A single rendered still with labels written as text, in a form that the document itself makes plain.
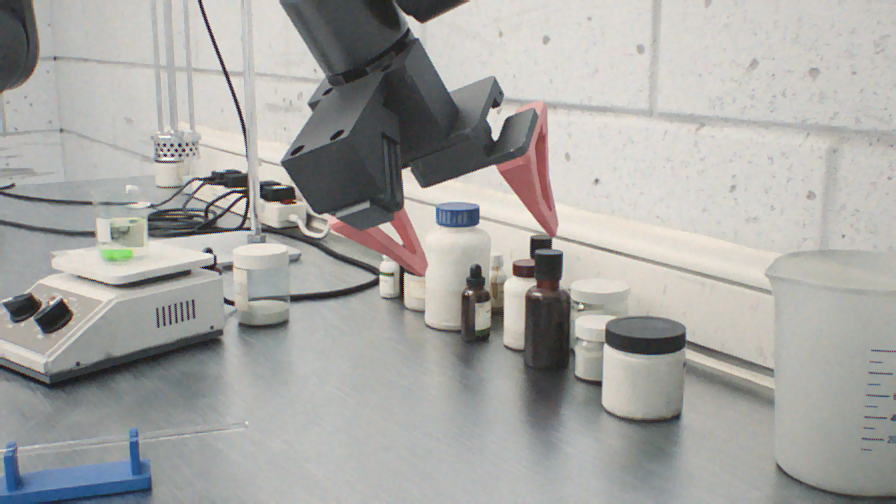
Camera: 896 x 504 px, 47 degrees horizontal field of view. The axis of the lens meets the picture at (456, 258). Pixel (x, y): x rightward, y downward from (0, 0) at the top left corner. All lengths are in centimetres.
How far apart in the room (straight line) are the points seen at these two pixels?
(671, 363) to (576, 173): 39
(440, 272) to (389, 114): 53
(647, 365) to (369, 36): 39
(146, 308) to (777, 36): 64
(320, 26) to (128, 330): 51
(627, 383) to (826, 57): 33
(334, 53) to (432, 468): 33
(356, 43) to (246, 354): 52
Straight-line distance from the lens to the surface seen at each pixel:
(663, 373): 85
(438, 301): 109
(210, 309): 107
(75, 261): 108
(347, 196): 53
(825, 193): 95
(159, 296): 103
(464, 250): 107
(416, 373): 96
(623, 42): 112
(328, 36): 58
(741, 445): 83
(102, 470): 78
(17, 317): 106
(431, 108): 58
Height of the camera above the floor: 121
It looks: 13 degrees down
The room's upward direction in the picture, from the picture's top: straight up
